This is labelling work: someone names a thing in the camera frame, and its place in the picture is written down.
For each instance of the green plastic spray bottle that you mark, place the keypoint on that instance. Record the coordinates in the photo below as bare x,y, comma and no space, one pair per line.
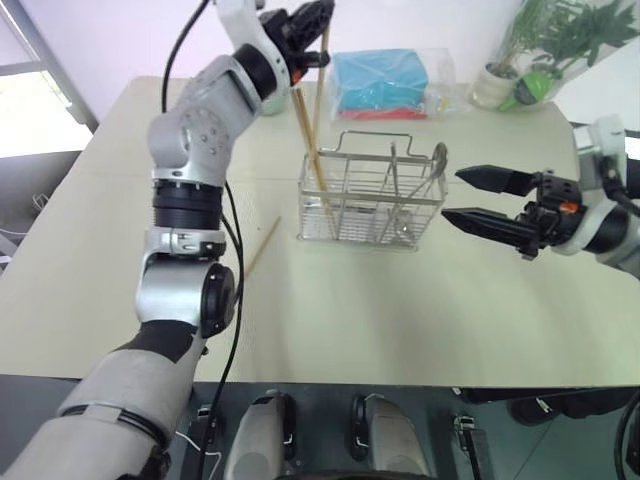
531,86

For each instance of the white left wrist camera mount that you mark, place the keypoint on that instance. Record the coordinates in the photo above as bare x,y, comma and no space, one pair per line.
240,20

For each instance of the wooden chopstick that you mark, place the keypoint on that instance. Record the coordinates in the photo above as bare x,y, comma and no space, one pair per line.
262,246
320,85
306,125

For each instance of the grey window frame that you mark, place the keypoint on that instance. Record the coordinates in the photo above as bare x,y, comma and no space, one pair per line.
45,55

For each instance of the blue folded cloth pack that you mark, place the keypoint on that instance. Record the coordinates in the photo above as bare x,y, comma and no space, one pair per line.
380,80

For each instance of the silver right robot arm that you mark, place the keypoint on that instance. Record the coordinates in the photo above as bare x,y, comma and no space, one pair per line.
614,231

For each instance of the metal spoon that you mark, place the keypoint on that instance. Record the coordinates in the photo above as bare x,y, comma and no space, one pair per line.
439,156

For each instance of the green leafy plant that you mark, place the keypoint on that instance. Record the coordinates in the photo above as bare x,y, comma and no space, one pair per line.
565,30

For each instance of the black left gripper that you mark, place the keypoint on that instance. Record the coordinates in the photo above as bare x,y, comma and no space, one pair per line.
282,35

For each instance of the red folded cloth pack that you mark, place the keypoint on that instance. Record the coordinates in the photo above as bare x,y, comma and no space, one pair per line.
380,115

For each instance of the white plant pot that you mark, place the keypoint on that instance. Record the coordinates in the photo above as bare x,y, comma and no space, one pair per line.
492,87

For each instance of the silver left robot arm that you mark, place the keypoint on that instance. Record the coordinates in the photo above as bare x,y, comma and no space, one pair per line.
185,135

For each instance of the pale green cup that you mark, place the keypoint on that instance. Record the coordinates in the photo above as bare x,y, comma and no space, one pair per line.
274,106

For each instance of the clear plastic bag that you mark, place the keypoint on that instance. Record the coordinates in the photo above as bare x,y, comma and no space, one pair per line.
445,85

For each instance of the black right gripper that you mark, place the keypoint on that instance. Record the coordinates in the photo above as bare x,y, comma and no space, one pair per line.
555,205

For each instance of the black clip bracket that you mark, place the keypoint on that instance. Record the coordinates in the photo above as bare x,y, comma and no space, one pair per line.
470,440

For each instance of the grey rounded shell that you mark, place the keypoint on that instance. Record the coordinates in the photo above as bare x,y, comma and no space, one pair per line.
390,440
262,440

